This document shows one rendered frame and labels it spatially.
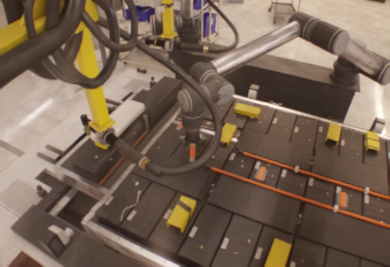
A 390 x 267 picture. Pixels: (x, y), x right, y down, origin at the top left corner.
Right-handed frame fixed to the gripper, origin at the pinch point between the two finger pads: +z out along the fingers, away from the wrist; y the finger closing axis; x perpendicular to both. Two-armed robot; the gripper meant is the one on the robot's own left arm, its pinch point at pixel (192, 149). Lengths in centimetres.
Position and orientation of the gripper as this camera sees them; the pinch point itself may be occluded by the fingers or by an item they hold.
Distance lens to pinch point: 155.0
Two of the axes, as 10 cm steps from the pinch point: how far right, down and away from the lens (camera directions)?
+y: 10.0, 0.2, -0.3
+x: 0.4, -6.3, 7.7
